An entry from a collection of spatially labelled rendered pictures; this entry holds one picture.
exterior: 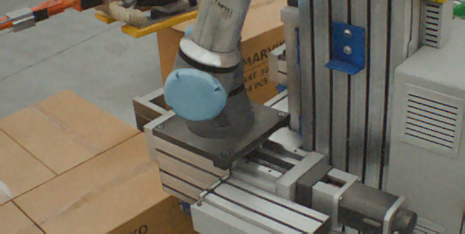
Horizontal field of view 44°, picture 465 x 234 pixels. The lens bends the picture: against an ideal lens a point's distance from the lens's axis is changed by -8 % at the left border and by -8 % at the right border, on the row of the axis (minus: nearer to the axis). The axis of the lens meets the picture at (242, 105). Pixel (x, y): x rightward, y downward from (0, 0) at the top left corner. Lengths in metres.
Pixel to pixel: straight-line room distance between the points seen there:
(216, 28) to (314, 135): 0.44
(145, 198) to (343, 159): 0.82
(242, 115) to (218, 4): 0.33
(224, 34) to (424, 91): 0.38
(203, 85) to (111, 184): 1.05
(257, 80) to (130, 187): 0.57
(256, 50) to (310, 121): 0.72
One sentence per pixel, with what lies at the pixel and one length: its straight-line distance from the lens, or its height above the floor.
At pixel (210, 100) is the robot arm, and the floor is 1.20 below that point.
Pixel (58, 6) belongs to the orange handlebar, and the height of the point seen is 1.21.
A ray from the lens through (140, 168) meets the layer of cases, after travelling 2.14.
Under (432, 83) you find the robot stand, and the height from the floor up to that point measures 1.22.
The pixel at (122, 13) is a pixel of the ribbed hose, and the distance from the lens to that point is 1.78.
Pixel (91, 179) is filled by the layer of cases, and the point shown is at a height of 0.54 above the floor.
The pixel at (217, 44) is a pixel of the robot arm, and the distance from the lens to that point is 1.08.
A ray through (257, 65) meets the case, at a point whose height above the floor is 0.84.
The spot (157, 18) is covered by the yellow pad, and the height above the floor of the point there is 1.10.
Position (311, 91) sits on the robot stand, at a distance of 1.33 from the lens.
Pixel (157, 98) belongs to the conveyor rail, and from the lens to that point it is 2.48.
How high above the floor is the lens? 1.72
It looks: 29 degrees down
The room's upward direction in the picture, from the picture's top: 4 degrees counter-clockwise
